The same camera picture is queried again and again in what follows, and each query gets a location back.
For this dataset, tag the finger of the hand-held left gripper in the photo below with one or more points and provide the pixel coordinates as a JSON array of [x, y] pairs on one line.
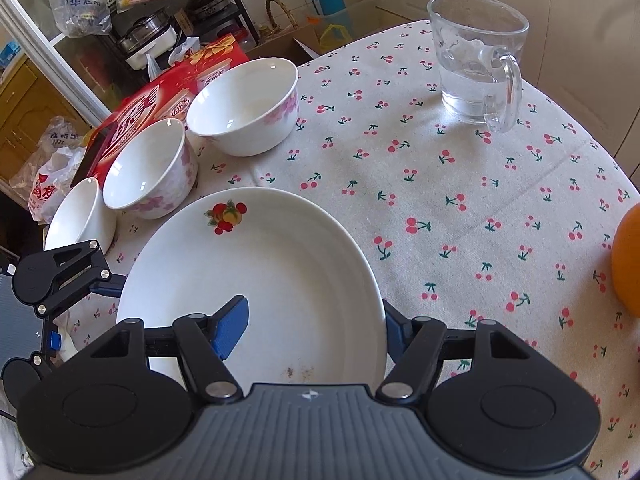
[[99, 259], [52, 352]]

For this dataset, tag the cherry-print tablecloth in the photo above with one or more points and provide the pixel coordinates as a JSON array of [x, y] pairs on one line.
[[425, 185]]

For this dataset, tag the cardboard box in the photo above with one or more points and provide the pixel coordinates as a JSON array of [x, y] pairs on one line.
[[300, 45]]

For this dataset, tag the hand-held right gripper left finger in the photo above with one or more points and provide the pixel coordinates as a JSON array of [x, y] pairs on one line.
[[232, 327]]

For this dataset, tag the glass mug with water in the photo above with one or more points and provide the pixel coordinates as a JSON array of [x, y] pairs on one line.
[[475, 85]]

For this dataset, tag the red printed box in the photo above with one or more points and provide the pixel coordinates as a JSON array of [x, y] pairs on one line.
[[150, 105]]

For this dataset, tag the white pink-flower bowl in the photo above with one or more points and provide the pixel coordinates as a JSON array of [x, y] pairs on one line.
[[240, 120], [145, 175], [75, 220]]

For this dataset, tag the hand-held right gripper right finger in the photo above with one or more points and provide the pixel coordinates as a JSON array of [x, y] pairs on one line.
[[397, 332]]

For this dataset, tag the white fruit-print plate with stain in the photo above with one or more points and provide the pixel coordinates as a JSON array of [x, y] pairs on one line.
[[280, 280]]

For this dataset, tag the white electric cooker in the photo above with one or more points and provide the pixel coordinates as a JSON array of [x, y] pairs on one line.
[[150, 42]]

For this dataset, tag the white red-print plastic bag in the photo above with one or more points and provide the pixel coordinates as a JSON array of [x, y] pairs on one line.
[[50, 180]]

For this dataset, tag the wicker basket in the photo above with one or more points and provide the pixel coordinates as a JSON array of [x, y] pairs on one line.
[[280, 25]]

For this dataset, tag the orange with leaf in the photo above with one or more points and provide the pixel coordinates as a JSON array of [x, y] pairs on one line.
[[627, 265]]

